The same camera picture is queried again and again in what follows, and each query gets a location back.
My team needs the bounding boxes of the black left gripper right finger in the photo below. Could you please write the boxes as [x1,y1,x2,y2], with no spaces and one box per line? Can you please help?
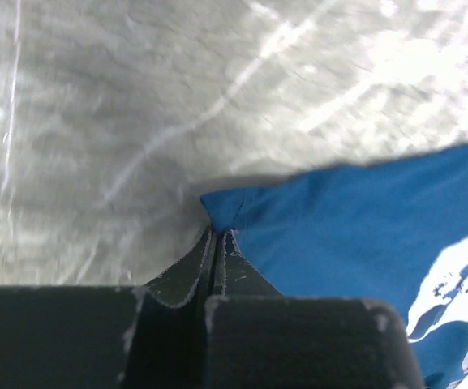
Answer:
[211,230,283,297]

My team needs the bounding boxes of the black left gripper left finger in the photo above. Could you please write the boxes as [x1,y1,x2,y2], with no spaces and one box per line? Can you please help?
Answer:
[142,227,217,310]

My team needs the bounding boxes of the blue t shirt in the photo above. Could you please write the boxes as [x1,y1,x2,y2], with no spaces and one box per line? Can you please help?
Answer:
[201,144,468,388]

